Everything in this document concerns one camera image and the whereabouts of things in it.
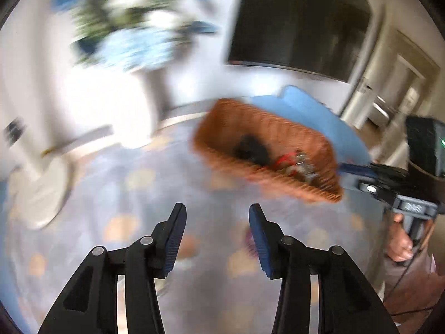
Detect black cable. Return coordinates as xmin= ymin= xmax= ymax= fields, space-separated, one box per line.
xmin=382 ymin=247 xmax=437 ymax=317

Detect person's right hand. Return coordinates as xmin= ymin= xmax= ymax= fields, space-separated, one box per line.
xmin=387 ymin=212 xmax=423 ymax=264

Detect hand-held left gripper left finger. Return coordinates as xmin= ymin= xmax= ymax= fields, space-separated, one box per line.
xmin=38 ymin=202 xmax=187 ymax=334

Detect white vase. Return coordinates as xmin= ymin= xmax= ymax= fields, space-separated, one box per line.
xmin=134 ymin=64 xmax=176 ymax=148

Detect brown wicker basket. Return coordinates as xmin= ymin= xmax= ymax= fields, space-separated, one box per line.
xmin=193 ymin=98 xmax=345 ymax=204

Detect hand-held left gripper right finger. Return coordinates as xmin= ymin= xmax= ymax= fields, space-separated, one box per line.
xmin=249 ymin=203 xmax=400 ymax=334

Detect blue and white flower bouquet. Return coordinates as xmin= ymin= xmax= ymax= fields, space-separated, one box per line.
xmin=51 ymin=0 xmax=220 ymax=74

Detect person's brown trousers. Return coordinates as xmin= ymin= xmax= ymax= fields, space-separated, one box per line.
xmin=380 ymin=250 xmax=443 ymax=326

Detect red and grey toy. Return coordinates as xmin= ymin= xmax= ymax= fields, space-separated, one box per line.
xmin=287 ymin=151 xmax=322 ymax=185

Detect red jewelry piece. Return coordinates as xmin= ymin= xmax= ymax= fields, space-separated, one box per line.
xmin=271 ymin=152 xmax=301 ymax=171

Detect black pouch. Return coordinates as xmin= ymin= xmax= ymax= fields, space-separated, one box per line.
xmin=232 ymin=135 xmax=272 ymax=166

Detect blue chair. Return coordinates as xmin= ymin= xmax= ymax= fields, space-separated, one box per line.
xmin=250 ymin=85 xmax=371 ymax=168

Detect black television screen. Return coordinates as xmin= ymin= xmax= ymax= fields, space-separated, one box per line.
xmin=227 ymin=0 xmax=373 ymax=84

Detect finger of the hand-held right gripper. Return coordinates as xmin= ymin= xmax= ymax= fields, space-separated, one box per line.
xmin=339 ymin=162 xmax=378 ymax=181

